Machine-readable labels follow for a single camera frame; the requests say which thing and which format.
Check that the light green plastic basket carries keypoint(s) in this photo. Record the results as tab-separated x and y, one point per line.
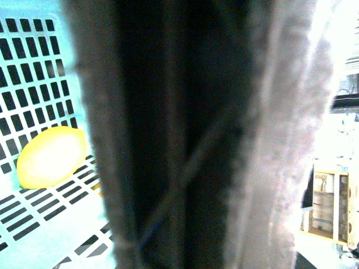
52	209

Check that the yellow lemon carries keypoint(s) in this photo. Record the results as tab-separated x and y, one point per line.
51	157

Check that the brown basket handle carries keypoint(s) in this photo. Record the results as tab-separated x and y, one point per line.
203	116

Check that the wooden crate shelf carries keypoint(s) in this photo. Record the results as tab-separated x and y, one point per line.
330	204

